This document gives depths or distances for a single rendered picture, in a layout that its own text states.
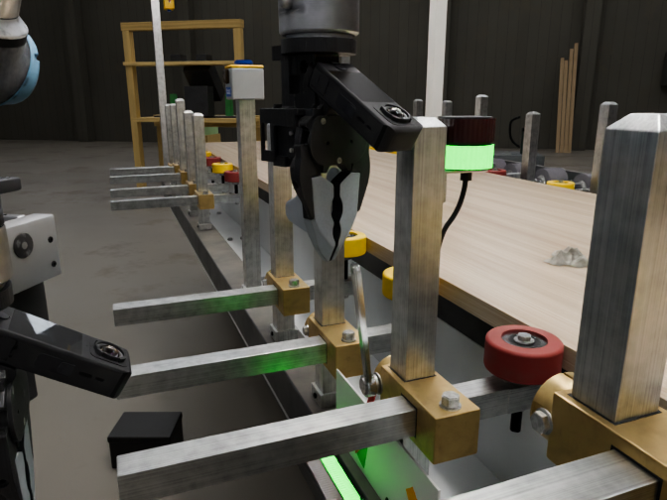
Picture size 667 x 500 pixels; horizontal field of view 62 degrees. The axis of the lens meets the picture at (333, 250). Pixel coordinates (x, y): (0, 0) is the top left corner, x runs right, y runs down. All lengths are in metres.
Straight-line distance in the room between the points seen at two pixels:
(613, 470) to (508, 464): 0.53
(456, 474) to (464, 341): 0.19
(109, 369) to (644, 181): 0.38
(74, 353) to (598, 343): 0.36
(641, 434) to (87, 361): 0.37
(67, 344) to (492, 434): 0.62
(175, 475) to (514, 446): 0.49
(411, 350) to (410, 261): 0.10
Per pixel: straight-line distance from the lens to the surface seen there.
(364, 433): 0.56
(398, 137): 0.47
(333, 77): 0.51
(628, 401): 0.38
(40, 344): 0.46
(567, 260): 0.96
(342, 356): 0.77
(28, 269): 0.86
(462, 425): 0.56
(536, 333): 0.65
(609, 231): 0.35
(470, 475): 0.90
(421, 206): 0.54
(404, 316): 0.57
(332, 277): 0.80
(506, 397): 0.63
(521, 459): 0.85
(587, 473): 0.35
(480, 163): 0.56
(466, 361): 0.90
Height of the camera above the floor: 1.16
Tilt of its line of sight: 15 degrees down
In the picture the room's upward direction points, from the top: straight up
